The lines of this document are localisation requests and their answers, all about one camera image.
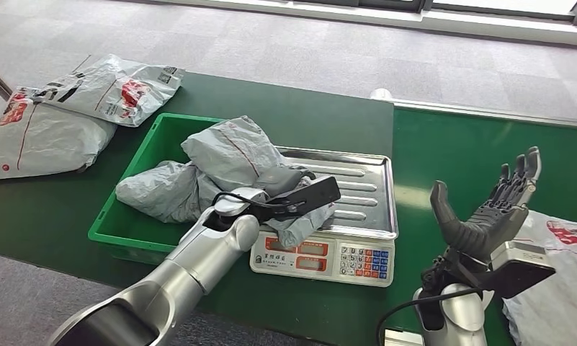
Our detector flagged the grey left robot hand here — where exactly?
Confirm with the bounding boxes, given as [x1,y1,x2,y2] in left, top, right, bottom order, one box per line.
[254,164,318,197]

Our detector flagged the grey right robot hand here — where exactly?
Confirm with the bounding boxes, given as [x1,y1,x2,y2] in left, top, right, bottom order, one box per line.
[429,146,542,265]

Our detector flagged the grey plastic mailer package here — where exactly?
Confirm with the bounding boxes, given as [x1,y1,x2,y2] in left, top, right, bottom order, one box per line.
[115,115,338,249]

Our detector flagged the steel scale tray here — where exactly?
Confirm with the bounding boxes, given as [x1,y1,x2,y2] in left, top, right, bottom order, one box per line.
[268,145,400,241]

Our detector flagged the white electronic scale body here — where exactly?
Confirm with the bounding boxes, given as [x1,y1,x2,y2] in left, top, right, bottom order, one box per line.
[249,228,396,289]

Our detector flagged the crumpled white red-printed mailer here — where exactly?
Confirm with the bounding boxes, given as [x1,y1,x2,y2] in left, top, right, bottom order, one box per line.
[501,209,577,346]

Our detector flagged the white flat block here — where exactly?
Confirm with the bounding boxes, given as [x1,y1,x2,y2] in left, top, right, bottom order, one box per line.
[383,328,426,346]

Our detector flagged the green plastic bin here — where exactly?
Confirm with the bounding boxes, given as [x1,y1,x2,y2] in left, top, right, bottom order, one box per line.
[86,112,289,267]

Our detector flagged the small white red-printed mailer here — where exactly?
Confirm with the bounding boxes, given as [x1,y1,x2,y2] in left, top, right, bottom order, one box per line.
[29,53,186,128]

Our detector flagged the large white red-printed mailer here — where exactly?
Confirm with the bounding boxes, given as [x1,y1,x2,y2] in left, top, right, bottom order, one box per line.
[0,86,119,182]

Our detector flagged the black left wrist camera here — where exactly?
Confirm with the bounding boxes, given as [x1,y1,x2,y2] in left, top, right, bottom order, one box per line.
[263,174,342,223]

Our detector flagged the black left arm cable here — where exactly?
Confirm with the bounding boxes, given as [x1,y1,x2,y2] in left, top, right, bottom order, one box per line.
[211,190,309,217]

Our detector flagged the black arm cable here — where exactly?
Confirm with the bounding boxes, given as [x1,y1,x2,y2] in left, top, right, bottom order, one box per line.
[376,285,485,346]
[211,190,309,217]

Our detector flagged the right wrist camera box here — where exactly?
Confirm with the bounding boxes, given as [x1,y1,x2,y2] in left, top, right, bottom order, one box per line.
[478,240,557,301]

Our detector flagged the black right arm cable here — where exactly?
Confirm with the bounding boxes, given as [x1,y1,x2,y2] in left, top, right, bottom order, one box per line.
[376,285,485,346]

